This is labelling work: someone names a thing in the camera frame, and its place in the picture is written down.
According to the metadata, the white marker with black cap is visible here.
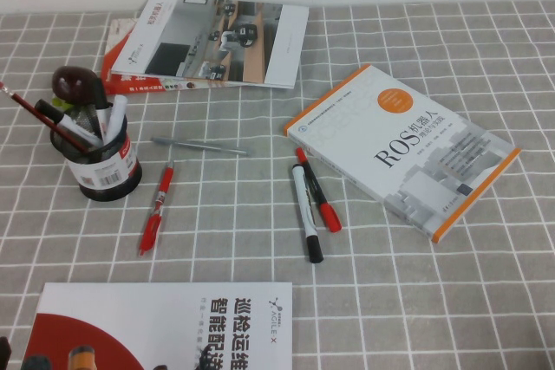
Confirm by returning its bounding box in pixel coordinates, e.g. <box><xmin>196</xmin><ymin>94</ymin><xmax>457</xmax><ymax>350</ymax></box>
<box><xmin>291</xmin><ymin>163</ymin><xmax>325</xmax><ymax>264</ymax></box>

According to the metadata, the red gel pen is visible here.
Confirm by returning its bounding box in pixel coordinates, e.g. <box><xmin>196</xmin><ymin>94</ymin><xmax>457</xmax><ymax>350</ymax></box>
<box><xmin>138</xmin><ymin>160</ymin><xmax>176</xmax><ymax>257</ymax></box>

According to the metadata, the AgileX brochure with photo cover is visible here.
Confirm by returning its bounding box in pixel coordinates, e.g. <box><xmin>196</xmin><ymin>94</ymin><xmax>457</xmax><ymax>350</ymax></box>
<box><xmin>110</xmin><ymin>0</ymin><xmax>310</xmax><ymax>90</ymax></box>

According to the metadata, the black mesh pen holder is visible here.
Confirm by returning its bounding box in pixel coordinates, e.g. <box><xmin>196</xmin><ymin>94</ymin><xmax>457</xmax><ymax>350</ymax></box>
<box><xmin>49</xmin><ymin>103</ymin><xmax>143</xmax><ymax>203</ymax></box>

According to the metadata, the black-capped white marker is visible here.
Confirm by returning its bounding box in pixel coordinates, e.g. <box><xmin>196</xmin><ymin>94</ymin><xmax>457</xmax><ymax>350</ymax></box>
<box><xmin>92</xmin><ymin>77</ymin><xmax>113</xmax><ymax>144</ymax></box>
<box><xmin>34</xmin><ymin>99</ymin><xmax>105</xmax><ymax>148</ymax></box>

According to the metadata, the grey slim pen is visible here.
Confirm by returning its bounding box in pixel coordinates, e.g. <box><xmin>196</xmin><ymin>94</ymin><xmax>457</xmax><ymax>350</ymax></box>
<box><xmin>150</xmin><ymin>135</ymin><xmax>251</xmax><ymax>158</ymax></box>

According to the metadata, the dark red pencil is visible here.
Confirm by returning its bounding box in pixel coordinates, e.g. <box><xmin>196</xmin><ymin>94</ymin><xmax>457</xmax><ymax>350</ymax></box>
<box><xmin>0</xmin><ymin>81</ymin><xmax>90</xmax><ymax>153</ymax></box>

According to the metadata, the AgileX brochure with red circle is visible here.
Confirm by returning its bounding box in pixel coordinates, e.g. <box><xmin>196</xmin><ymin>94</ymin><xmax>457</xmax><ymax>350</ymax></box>
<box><xmin>19</xmin><ymin>282</ymin><xmax>294</xmax><ymax>370</ymax></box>

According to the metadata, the red and white book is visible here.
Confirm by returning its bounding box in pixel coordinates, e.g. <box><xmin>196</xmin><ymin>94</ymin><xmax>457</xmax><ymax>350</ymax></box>
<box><xmin>100</xmin><ymin>17</ymin><xmax>238</xmax><ymax>96</ymax></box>

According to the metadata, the white capped marker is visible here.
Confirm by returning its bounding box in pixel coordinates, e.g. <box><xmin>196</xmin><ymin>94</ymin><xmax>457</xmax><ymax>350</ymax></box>
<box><xmin>106</xmin><ymin>95</ymin><xmax>129</xmax><ymax>144</ymax></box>

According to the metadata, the dark purple mangosteen toy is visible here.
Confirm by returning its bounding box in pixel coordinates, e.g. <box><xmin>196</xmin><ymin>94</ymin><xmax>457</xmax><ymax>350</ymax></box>
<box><xmin>50</xmin><ymin>65</ymin><xmax>99</xmax><ymax>112</ymax></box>

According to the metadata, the white orange ROS book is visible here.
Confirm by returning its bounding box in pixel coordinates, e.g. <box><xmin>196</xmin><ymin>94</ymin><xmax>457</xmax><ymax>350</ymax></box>
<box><xmin>284</xmin><ymin>63</ymin><xmax>522</xmax><ymax>244</ymax></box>

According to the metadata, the black marker with red cap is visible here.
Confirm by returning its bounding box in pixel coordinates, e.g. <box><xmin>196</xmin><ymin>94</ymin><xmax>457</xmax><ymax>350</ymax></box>
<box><xmin>295</xmin><ymin>146</ymin><xmax>343</xmax><ymax>233</ymax></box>

